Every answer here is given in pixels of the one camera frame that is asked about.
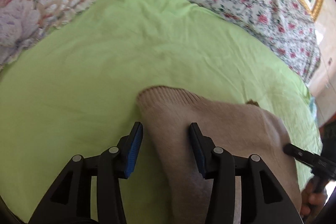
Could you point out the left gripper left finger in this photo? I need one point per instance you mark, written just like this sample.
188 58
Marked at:
87 190

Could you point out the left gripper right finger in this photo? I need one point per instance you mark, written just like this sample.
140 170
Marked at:
263 199

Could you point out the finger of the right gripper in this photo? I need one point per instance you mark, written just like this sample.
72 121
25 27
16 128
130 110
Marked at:
307 158

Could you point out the beige knitted sweater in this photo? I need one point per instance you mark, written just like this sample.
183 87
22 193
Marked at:
242 130

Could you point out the person right hand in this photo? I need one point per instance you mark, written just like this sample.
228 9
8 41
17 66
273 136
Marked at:
312 202

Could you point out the green bed sheet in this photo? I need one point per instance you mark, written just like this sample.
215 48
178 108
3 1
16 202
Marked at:
74 92

